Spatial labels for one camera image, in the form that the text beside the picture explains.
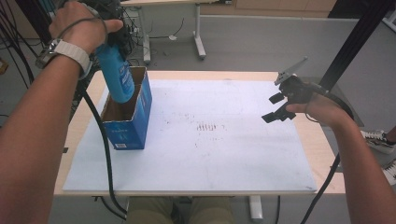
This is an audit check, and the white table leg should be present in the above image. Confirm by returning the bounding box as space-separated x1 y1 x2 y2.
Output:
248 195 264 223

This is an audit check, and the grey wrist strap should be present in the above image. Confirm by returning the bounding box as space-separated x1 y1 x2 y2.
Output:
57 16 109 41

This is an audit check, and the blue bottle with white cap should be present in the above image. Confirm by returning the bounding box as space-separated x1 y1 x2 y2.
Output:
94 43 136 105

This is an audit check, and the person's right leg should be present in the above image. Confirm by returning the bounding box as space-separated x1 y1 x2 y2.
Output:
190 196 236 224

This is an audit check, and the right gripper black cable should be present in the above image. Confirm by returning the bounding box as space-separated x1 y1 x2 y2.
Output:
300 82 356 224

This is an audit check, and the person's leg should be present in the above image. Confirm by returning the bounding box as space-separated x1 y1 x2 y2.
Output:
385 125 396 144
125 196 176 224
190 196 236 224

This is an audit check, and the person's left hand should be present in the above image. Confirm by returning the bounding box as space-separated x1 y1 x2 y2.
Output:
49 0 124 55

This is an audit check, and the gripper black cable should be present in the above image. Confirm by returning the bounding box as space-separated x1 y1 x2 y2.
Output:
300 82 356 224
78 83 128 218

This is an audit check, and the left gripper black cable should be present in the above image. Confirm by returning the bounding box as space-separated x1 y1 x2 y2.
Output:
78 83 128 218

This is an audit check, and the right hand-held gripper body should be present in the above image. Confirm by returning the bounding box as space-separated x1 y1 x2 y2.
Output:
274 55 328 105

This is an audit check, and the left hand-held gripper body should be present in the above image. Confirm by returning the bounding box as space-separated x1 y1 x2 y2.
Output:
83 0 133 48

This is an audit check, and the white band wristwatch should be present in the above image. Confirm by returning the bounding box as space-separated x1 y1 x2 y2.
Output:
35 38 93 80

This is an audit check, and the bundle of black floor cables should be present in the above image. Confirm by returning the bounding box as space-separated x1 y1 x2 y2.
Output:
0 0 36 87

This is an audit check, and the thin black cable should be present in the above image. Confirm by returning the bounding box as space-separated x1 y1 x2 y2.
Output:
275 195 283 224
92 195 127 220

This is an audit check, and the person's left leg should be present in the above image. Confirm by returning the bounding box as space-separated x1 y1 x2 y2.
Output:
125 196 176 224

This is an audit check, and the black metal column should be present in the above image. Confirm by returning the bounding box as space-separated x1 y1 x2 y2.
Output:
320 0 396 91
15 0 55 45

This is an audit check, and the person's right hand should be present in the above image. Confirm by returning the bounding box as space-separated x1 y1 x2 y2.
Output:
285 92 353 129

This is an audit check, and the blue cardboard box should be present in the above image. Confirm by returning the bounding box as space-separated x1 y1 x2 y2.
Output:
100 65 153 151

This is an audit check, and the white board mat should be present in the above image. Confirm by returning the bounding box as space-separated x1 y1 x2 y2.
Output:
62 78 318 192

